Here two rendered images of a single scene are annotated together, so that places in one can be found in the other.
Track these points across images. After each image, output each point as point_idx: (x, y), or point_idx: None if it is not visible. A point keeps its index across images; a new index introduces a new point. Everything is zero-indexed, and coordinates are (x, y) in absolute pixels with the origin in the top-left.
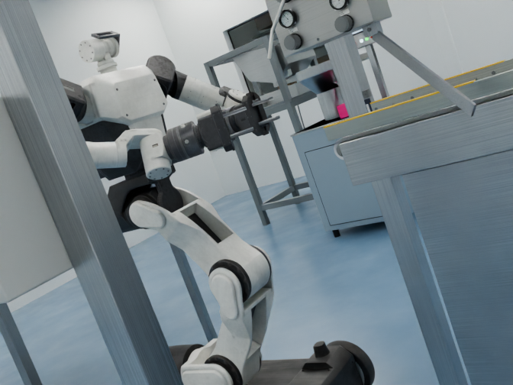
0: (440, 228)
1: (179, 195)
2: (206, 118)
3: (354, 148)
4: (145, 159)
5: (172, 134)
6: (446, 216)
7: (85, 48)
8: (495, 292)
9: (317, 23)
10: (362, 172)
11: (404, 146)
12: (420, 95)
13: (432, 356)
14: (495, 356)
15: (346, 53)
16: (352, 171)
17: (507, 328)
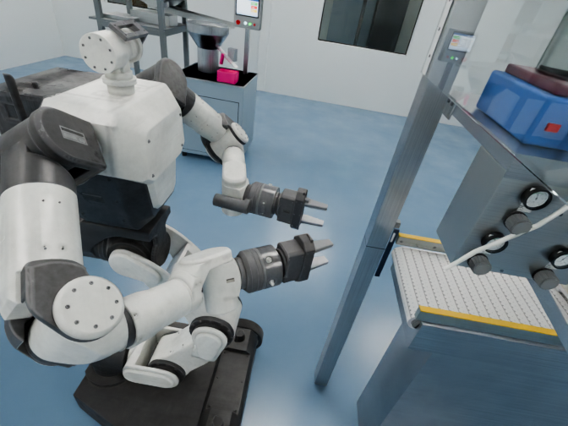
0: (436, 372)
1: (168, 238)
2: (298, 255)
3: (434, 331)
4: (214, 296)
5: (257, 272)
6: (447, 368)
7: (98, 48)
8: (439, 402)
9: (516, 259)
10: (424, 345)
11: (475, 346)
12: (441, 248)
13: (324, 360)
14: (408, 420)
15: (407, 191)
16: (417, 341)
17: (428, 414)
